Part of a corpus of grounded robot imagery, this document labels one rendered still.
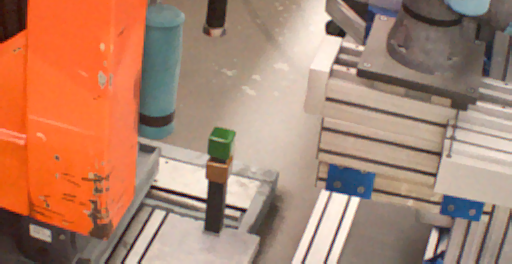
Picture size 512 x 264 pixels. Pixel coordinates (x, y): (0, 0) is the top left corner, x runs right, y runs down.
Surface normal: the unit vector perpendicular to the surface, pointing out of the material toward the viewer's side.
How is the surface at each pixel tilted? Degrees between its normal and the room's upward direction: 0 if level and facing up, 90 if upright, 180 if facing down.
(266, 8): 0
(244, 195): 0
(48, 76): 90
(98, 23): 90
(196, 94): 0
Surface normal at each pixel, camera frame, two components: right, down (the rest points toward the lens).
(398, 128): -0.26, 0.48
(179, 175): 0.10, -0.85
